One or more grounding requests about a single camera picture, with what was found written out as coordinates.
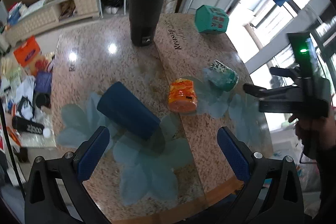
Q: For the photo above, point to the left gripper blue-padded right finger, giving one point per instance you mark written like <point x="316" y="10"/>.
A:
<point x="283" y="202"/>

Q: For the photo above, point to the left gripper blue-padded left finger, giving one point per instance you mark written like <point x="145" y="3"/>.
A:
<point x="44" y="202"/>

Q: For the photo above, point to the green patterned cup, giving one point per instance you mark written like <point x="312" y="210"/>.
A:
<point x="222" y="76"/>

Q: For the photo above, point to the dark blue cup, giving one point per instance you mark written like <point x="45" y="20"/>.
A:
<point x="125" y="109"/>

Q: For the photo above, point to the orange plastic cup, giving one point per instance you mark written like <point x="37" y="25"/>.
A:
<point x="182" y="97"/>

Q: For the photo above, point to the person's right hand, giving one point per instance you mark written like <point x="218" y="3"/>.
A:
<point x="323" y="127"/>

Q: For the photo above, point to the black cylinder on floor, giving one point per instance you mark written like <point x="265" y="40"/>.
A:
<point x="21" y="124"/>

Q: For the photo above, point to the dark blue bag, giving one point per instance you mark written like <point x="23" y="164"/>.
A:
<point x="43" y="82"/>

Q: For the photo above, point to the teal hexagonal box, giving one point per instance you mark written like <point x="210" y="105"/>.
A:
<point x="211" y="20"/>

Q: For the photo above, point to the orange plastic bag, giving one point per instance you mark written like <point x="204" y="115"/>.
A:
<point x="27" y="51"/>

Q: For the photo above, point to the tall black tumbler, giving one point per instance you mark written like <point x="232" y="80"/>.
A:
<point x="144" y="16"/>

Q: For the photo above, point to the white low cabinet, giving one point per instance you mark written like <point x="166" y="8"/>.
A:
<point x="43" y="16"/>

